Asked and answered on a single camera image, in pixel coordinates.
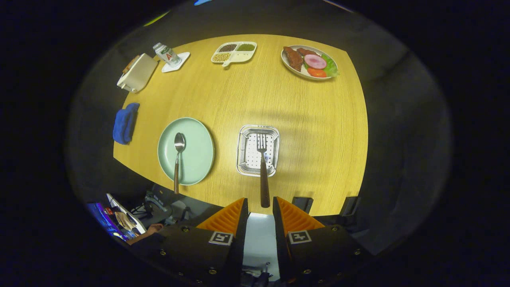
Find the wooden handled fork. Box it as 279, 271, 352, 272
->
256, 133, 271, 208

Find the pale green plate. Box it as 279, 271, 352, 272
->
157, 117, 215, 186

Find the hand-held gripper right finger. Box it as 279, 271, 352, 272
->
273, 196, 373, 285

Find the black table leg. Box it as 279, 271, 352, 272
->
339, 196, 359, 216
292, 196, 314, 214

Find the lit computer monitor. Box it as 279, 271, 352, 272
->
87, 202, 120, 240

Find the white plastic bottle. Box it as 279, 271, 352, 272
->
153, 42, 182, 67

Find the blue cloth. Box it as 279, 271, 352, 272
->
112, 102, 140, 145

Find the white oval food plate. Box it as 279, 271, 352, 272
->
281, 45, 339, 81

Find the white square coaster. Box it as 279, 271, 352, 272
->
161, 52, 191, 73

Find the white divided dish with beans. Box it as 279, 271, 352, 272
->
211, 41, 257, 67

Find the brown toast slice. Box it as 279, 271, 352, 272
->
122, 55, 141, 75

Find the metal wire basket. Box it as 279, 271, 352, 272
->
236, 124, 280, 177

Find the green lettuce leaf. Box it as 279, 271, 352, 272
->
321, 54, 339, 77

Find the white laptop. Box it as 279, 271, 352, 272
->
106, 193, 147, 235

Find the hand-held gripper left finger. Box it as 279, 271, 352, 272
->
131, 197, 249, 287

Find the pink ham slice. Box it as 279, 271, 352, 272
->
304, 54, 327, 70

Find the white toaster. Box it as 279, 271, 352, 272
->
117, 53, 159, 94

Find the wooden handled spoon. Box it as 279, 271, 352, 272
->
173, 132, 186, 195

